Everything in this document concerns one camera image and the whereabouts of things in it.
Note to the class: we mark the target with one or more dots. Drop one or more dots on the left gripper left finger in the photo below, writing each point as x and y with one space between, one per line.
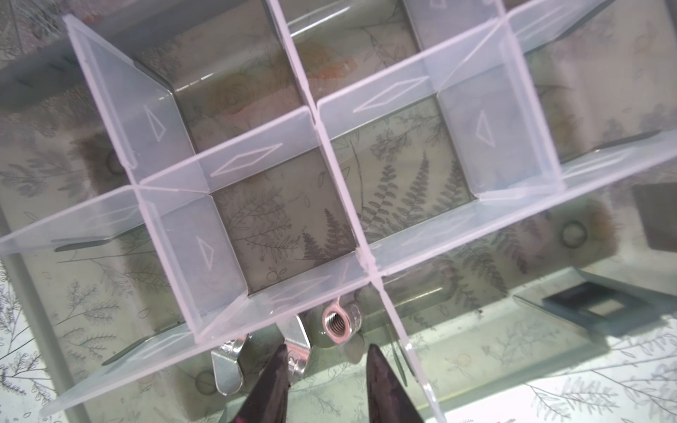
267 403

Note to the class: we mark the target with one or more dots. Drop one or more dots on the clear plastic organizer box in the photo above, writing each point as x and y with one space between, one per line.
494 182

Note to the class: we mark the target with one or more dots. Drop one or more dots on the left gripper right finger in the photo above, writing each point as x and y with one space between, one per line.
387 399

